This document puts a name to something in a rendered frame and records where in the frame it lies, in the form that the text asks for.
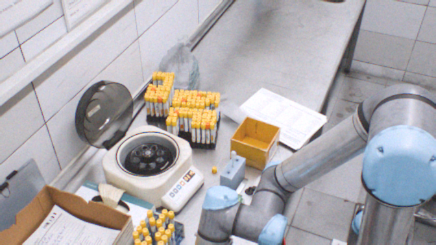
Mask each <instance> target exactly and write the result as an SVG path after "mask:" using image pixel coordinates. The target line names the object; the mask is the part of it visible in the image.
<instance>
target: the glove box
mask: <svg viewBox="0 0 436 245"><path fill-rule="evenodd" d="M76 195H78V196H81V197H82V198H83V199H85V201H87V202H88V200H91V201H94V202H100V203H103V204H106V205H109V206H110V207H113V208H114V209H117V210H118V211H122V212H124V213H126V214H128V215H131V217H132V223H133V226H134V231H135V230H136V227H137V226H139V222H140V221H141V220H144V221H145V224H147V223H148V221H149V219H148V218H147V211H148V210H149V209H150V210H152V213H154V212H156V208H155V205H154V204H152V203H150V202H147V201H144V200H141V199H139V198H135V197H133V196H130V195H128V194H127V191H126V190H124V189H118V188H116V187H113V186H112V185H110V184H103V183H100V184H98V183H94V182H92V181H88V180H86V181H85V182H84V184H83V185H82V186H81V187H80V189H79V190H78V191H77V192H76Z"/></svg>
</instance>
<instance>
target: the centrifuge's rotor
mask: <svg viewBox="0 0 436 245"><path fill-rule="evenodd" d="M143 149H144V150H143ZM173 163H174V159H173V154H172V152H171V151H170V150H168V149H167V148H166V147H164V146H162V145H158V143H145V144H142V145H139V146H137V147H136V148H134V149H132V150H131V151H130V152H129V153H128V154H127V156H126V158H125V169H126V170H127V171H128V172H130V173H132V174H136V175H141V176H148V175H153V174H157V173H160V172H163V171H164V170H166V168H168V167H170V166H171V165H172V164H173Z"/></svg>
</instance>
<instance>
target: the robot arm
mask: <svg viewBox="0 0 436 245"><path fill-rule="evenodd" d="M362 153H364V155H363V161H362V171H361V183H362V186H363V188H364V190H365V191H366V197H365V203H364V207H363V211H362V212H360V213H359V214H357V216H356V217H355V219H354V221H353V222H352V229H351V232H350V236H349V239H348V243H347V245H405V243H406V239H407V236H408V233H409V229H410V227H411V223H412V219H413V216H414V214H415V210H416V207H418V206H420V205H422V204H423V203H424V202H425V201H426V200H429V199H430V198H431V197H432V196H433V195H434V194H435V193H436V97H435V96H434V94H433V93H430V92H429V91H428V90H427V89H425V88H423V87H420V86H417V85H413V84H397V85H392V86H389V87H386V88H384V89H382V90H380V91H378V92H376V93H375V94H373V95H372V96H370V97H369V98H367V99H366V100H364V101H363V102H361V103H360V104H359V105H358V106H357V110H356V112H355V113H353V114H352V115H351V116H349V117H348V118H347V119H345V120H344V121H343V122H341V123H339V124H338V125H337V126H335V127H333V128H332V129H330V130H328V131H327V132H326V133H324V134H322V135H321V136H320V137H318V138H316V139H315V140H314V141H312V142H311V143H310V144H309V145H306V146H305V147H304V148H302V149H300V150H299V151H298V152H296V153H294V154H293V155H292V156H290V157H288V158H287V159H285V160H284V161H271V162H269V163H268V164H267V165H266V166H265V169H264V171H263V172H262V174H261V177H260V182H259V184H258V186H257V189H256V192H255V193H254V197H253V199H252V201H251V203H250V205H246V204H242V203H240V202H238V193H237V192H236V191H235V190H233V189H231V188H229V187H225V186H220V185H216V186H212V187H210V188H208V189H207V191H206V196H205V199H204V203H203V205H202V212H201V216H200V222H199V228H197V232H195V234H194V236H196V239H195V245H228V241H229V238H230V235H233V236H236V237H239V238H242V239H245V240H247V241H249V242H253V243H256V244H258V245H282V242H283V239H284V235H285V231H286V227H287V221H288V220H287V218H286V217H285V216H283V215H282V212H283V209H284V205H285V202H286V200H287V197H288V196H289V195H291V194H292V193H293V192H295V191H297V190H299V189H300V188H302V187H304V186H306V185H308V184H309V183H311V182H313V181H315V180H317V179H318V178H320V177H322V176H323V175H325V174H327V173H329V172H331V171H333V170H335V169H336V168H338V167H339V166H340V165H342V164H343V163H346V162H347V161H349V160H351V159H352V158H355V157H356V156H358V155H360V154H362Z"/></svg>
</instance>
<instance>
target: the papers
mask: <svg viewBox="0 0 436 245"><path fill-rule="evenodd" d="M241 107H242V108H243V109H245V110H246V111H248V112H249V113H250V114H251V115H252V116H255V117H256V118H257V119H258V120H260V121H263V122H265V123H269V124H272V125H275V126H279V127H282V129H280V137H279V141H280V142H283V143H285V145H287V146H290V147H291V148H294V149H295V150H297V151H299V150H300V149H301V148H302V146H303V145H304V144H305V142H306V141H308V140H309V139H310V138H311V137H312V136H313V135H314V134H315V132H316V131H317V130H318V129H319V128H320V127H321V126H322V125H323V124H324V123H325V122H326V116H325V115H322V114H320V113H317V112H316V111H313V110H311V109H309V108H306V107H304V106H301V105H299V104H297V103H296V102H293V101H291V100H289V99H286V98H284V97H282V96H279V95H277V94H274V93H272V92H271V91H269V90H267V89H265V88H261V89H260V90H259V91H258V92H257V93H256V94H255V95H253V96H251V98H249V99H248V100H247V101H246V102H245V103H244V104H242V105H241Z"/></svg>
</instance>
